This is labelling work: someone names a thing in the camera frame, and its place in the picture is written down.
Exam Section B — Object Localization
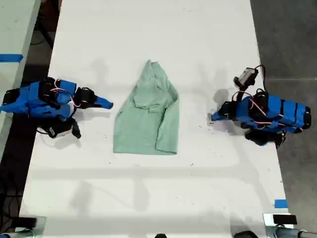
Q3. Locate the pale green t-shirt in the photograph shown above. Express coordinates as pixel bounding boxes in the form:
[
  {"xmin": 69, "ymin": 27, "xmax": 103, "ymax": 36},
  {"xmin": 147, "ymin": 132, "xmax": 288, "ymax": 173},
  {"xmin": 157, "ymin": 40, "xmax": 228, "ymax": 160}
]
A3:
[{"xmin": 112, "ymin": 59, "xmax": 179, "ymax": 156}]

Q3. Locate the long blue tape strip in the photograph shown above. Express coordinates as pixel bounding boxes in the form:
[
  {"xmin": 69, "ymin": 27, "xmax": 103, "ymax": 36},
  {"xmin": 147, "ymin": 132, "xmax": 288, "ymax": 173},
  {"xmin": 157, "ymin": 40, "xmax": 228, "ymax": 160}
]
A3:
[{"xmin": 0, "ymin": 54, "xmax": 24, "ymax": 63}]

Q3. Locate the pale side table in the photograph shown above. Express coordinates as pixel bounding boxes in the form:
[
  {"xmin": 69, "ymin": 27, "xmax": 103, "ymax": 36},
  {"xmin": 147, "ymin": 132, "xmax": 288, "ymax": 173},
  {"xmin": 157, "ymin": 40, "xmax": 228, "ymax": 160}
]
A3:
[{"xmin": 0, "ymin": 0, "xmax": 42, "ymax": 152}]

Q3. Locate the short blue tape strip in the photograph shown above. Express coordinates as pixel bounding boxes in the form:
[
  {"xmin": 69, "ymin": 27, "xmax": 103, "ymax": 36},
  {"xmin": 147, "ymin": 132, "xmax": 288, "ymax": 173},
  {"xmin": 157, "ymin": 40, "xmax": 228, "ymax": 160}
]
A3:
[{"xmin": 274, "ymin": 198, "xmax": 288, "ymax": 209}]

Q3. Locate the small white box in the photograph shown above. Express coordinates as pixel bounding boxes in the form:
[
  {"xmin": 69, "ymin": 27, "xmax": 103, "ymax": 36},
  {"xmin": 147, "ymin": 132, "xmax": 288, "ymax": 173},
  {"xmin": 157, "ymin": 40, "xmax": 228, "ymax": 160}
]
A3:
[{"xmin": 263, "ymin": 213, "xmax": 298, "ymax": 228}]

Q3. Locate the wide black object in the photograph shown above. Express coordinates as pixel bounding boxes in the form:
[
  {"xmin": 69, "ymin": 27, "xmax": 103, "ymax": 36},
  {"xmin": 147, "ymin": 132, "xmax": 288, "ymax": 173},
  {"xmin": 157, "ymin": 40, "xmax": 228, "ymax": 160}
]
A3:
[{"xmin": 233, "ymin": 230, "xmax": 259, "ymax": 238}]

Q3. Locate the flat black device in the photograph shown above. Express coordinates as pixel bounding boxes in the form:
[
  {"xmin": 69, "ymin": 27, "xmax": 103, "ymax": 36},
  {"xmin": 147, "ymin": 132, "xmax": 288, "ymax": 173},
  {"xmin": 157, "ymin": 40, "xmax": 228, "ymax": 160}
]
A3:
[{"xmin": 272, "ymin": 214, "xmax": 298, "ymax": 225}]

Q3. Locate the small black box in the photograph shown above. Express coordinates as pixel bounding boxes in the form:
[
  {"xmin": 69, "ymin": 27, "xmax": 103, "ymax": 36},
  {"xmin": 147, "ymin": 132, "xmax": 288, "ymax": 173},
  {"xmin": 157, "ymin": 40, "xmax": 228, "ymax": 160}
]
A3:
[{"xmin": 14, "ymin": 216, "xmax": 38, "ymax": 228}]

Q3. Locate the short black camera stalk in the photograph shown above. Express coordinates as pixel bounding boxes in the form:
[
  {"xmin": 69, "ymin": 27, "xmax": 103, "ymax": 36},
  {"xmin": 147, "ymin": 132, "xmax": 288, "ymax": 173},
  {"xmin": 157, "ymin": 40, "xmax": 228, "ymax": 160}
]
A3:
[{"xmin": 237, "ymin": 85, "xmax": 250, "ymax": 97}]

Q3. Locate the small wrist camera box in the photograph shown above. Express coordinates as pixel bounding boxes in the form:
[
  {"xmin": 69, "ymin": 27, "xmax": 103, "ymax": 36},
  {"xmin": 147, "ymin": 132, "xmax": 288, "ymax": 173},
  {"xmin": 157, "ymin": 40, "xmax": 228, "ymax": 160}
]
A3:
[
  {"xmin": 234, "ymin": 66, "xmax": 259, "ymax": 87},
  {"xmin": 47, "ymin": 120, "xmax": 82, "ymax": 139}
]

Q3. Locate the black camera cable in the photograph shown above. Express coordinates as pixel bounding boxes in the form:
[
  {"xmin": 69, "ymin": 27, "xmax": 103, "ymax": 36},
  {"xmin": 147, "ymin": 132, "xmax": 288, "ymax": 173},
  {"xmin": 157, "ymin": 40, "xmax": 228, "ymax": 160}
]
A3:
[
  {"xmin": 254, "ymin": 64, "xmax": 267, "ymax": 94},
  {"xmin": 36, "ymin": 126, "xmax": 52, "ymax": 136}
]

